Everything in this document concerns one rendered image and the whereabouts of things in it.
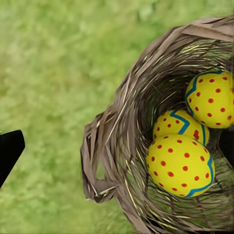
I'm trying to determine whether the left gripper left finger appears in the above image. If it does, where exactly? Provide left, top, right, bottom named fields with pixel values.
left=0, top=129, right=25, bottom=188

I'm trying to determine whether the wicker basket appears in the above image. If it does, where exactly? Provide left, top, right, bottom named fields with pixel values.
left=80, top=14, right=234, bottom=234

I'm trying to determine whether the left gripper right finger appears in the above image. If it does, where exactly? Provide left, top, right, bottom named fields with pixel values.
left=218, top=129, right=234, bottom=168

